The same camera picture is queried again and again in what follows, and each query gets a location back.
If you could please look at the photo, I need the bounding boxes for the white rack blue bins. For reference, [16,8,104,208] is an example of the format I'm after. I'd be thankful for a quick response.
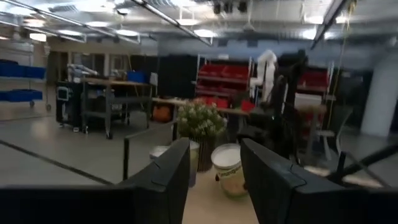
[0,40,52,111]

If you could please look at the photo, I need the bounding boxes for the red bin storage rack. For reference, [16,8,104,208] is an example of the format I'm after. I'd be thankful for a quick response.
[297,67,335,94]
[195,57,253,108]

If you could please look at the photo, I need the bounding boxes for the black metal shelf frame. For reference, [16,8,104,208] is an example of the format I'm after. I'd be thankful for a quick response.
[123,120,178,181]

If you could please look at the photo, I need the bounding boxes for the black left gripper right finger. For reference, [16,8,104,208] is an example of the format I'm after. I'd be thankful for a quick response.
[241,138,398,224]

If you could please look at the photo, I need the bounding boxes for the green oranges label can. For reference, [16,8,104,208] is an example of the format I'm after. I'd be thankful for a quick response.
[210,142,249,199]

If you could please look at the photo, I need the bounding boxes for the black overhead frame bar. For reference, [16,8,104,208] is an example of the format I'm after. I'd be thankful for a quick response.
[310,0,348,50]

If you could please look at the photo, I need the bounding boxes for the black workbench cart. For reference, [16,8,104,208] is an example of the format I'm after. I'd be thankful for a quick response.
[55,63,155,139]

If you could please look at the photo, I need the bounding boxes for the potted plant slatted pot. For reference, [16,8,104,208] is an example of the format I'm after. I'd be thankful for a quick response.
[176,100,228,173]

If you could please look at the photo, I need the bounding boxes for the orange round object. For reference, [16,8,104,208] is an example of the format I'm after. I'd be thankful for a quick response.
[152,105,174,123]

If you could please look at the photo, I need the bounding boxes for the yellow hanging cable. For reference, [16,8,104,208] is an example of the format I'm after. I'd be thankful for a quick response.
[326,0,357,129]

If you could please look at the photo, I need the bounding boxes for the wooden background table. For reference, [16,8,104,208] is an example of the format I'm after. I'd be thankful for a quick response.
[152,96,249,116]

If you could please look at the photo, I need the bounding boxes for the blue storage bin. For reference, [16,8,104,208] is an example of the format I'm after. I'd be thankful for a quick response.
[126,70,147,84]

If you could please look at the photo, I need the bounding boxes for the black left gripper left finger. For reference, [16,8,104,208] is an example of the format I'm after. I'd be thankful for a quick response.
[0,138,192,224]

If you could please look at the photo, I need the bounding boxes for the white tall object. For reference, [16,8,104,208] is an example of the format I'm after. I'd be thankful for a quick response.
[250,49,278,103]

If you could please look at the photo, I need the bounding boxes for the black rig frame strut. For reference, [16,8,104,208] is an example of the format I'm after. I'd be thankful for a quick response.
[326,144,398,187]

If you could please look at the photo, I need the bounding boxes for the white round pillar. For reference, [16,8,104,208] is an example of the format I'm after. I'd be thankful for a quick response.
[360,55,398,138]

